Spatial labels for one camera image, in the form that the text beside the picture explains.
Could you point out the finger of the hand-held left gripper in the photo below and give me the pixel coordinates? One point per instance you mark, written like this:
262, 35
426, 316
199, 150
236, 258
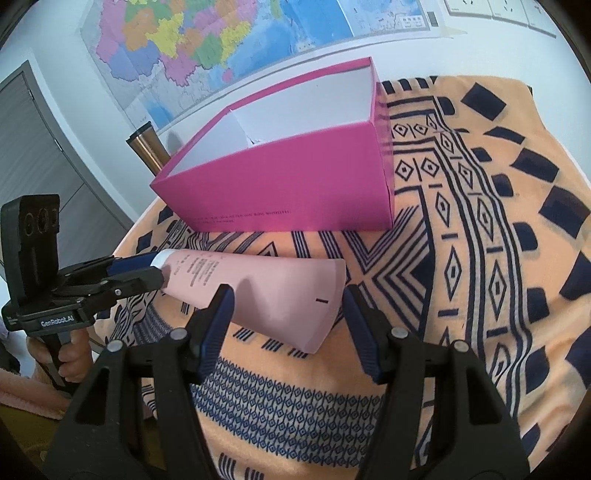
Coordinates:
124, 264
134, 282

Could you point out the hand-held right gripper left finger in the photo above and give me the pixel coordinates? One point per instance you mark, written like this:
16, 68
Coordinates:
214, 337

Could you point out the orange patterned blanket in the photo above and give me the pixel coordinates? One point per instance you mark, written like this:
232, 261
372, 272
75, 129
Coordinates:
485, 277

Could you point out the gold metal thermos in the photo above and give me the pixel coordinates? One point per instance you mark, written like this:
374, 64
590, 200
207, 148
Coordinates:
147, 147

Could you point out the grey door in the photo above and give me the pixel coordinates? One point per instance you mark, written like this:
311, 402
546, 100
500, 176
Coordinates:
37, 152

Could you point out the person's left forearm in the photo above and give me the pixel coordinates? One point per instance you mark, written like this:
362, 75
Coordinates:
27, 392

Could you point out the large pink tube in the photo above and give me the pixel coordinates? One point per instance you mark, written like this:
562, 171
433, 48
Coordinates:
277, 295

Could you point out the pink cardboard box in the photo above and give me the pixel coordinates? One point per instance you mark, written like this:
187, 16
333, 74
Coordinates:
286, 184

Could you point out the colourful wall map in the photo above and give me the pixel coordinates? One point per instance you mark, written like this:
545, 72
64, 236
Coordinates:
207, 41

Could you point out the person's left hand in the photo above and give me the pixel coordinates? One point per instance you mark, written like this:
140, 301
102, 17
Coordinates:
74, 360

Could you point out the white wall sockets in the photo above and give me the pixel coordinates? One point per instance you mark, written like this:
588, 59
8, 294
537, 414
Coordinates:
541, 18

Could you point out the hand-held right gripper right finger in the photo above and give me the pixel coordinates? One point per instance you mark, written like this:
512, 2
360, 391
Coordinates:
361, 337

